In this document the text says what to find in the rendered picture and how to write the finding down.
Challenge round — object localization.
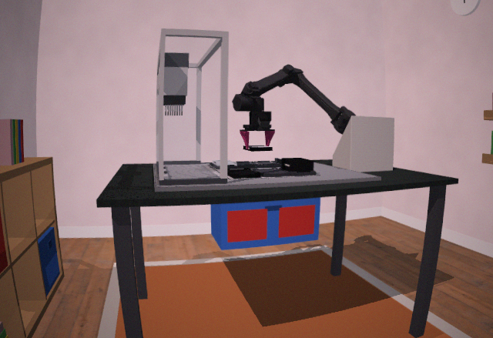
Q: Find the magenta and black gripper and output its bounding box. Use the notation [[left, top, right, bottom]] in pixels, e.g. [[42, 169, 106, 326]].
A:
[[240, 125, 275, 149]]

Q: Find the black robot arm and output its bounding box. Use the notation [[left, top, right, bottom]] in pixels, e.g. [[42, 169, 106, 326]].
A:
[[232, 65, 355, 135]]

